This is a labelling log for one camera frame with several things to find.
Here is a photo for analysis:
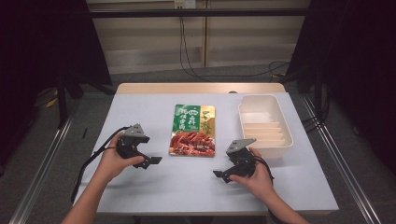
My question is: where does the metal floor rail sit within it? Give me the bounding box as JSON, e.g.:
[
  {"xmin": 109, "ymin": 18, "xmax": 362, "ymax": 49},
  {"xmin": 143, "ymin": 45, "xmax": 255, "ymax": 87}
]
[
  {"xmin": 8, "ymin": 102, "xmax": 82, "ymax": 224},
  {"xmin": 301, "ymin": 94, "xmax": 382, "ymax": 224}
]

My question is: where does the black wall cable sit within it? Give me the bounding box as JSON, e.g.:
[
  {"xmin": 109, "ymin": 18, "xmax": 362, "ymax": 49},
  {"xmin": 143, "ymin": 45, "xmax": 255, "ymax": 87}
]
[{"xmin": 178, "ymin": 16, "xmax": 292, "ymax": 79}]

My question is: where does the white plastic container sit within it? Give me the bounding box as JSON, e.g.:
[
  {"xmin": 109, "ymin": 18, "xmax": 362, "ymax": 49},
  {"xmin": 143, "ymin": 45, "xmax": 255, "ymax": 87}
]
[{"xmin": 237, "ymin": 94, "xmax": 294, "ymax": 160}]

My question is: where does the green and red food packet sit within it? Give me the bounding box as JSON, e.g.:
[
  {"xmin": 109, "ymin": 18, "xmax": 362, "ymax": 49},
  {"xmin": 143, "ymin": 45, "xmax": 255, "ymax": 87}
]
[{"xmin": 168, "ymin": 104, "xmax": 217, "ymax": 159}]

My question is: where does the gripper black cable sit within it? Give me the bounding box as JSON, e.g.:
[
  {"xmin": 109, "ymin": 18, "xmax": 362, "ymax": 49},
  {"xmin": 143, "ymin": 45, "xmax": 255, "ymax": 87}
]
[
  {"xmin": 253, "ymin": 154, "xmax": 276, "ymax": 185},
  {"xmin": 70, "ymin": 125, "xmax": 130, "ymax": 204}
]

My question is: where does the wooden table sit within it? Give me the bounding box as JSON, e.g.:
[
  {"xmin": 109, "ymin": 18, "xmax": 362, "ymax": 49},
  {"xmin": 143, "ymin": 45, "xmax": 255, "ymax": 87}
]
[{"xmin": 115, "ymin": 82, "xmax": 287, "ymax": 96}]

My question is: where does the pale blue table mat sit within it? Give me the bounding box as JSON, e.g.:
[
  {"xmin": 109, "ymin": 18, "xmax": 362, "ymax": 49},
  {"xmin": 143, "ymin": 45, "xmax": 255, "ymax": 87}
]
[{"xmin": 74, "ymin": 92, "xmax": 340, "ymax": 215}]

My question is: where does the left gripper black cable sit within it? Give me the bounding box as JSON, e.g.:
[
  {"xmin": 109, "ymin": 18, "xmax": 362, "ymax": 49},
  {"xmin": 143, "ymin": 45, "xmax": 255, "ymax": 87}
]
[{"xmin": 70, "ymin": 125, "xmax": 130, "ymax": 204}]

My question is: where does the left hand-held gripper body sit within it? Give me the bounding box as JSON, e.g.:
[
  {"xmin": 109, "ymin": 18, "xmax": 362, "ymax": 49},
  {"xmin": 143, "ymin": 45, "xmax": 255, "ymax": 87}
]
[{"xmin": 116, "ymin": 123, "xmax": 150, "ymax": 161}]

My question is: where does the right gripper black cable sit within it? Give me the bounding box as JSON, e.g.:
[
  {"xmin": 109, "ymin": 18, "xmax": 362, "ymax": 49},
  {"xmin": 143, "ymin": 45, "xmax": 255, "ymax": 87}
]
[{"xmin": 253, "ymin": 154, "xmax": 276, "ymax": 185}]

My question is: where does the person's right hand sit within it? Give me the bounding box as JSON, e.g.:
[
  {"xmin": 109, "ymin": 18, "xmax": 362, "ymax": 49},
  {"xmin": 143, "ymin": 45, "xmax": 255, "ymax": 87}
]
[{"xmin": 229, "ymin": 147, "xmax": 276, "ymax": 201}]

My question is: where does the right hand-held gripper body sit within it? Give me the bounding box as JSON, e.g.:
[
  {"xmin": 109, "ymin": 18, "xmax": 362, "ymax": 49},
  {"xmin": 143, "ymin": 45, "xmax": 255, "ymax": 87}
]
[{"xmin": 225, "ymin": 138, "xmax": 260, "ymax": 179}]

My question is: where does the person's left hand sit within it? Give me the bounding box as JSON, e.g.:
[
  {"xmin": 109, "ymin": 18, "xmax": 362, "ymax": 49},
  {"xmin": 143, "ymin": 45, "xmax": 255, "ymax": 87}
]
[{"xmin": 95, "ymin": 133, "xmax": 146, "ymax": 185}]

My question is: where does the black horizontal bar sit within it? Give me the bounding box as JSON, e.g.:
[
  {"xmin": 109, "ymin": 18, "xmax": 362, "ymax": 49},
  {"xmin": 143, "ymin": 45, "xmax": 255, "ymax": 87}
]
[{"xmin": 89, "ymin": 8, "xmax": 310, "ymax": 19}]

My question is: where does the black curtain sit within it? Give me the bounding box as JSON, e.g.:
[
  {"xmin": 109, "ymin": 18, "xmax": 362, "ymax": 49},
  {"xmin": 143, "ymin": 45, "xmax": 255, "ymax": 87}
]
[
  {"xmin": 0, "ymin": 0, "xmax": 114, "ymax": 175},
  {"xmin": 281, "ymin": 0, "xmax": 396, "ymax": 175}
]

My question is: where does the white wall socket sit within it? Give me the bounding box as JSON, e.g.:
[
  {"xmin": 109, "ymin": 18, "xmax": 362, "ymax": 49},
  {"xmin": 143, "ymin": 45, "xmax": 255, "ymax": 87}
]
[{"xmin": 173, "ymin": 0, "xmax": 197, "ymax": 9}]

